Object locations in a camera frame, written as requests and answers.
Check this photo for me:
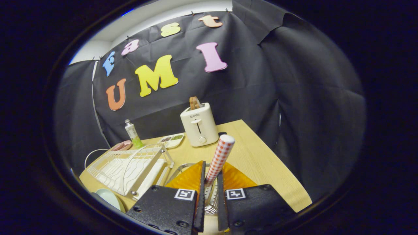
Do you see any light green plate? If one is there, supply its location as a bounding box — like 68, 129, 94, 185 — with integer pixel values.
93, 188, 126, 213

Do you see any green drink bottle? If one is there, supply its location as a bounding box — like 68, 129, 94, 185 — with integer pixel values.
124, 119, 144, 149

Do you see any black backdrop cloth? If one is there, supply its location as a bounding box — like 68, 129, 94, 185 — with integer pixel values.
54, 0, 366, 203

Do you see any clear wire basket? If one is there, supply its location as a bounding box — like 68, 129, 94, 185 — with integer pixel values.
165, 163, 226, 216

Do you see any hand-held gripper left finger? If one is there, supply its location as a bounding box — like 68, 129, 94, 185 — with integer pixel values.
126, 160, 206, 235

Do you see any pink plate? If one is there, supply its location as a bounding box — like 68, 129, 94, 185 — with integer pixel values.
111, 140, 133, 152

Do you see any white toaster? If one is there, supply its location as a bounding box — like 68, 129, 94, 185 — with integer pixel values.
180, 102, 219, 147

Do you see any white drip tray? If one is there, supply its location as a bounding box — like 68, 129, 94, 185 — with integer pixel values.
98, 158, 167, 199

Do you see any white divided bean tray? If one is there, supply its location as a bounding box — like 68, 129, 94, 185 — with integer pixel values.
158, 133, 185, 149

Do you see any white wire dish rack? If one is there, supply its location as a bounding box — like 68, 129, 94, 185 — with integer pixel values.
84, 144, 175, 200

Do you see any pink checkered handle spoon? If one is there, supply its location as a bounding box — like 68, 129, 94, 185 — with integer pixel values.
205, 134, 235, 186

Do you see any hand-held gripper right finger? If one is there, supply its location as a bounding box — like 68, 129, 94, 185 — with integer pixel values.
217, 162, 296, 234

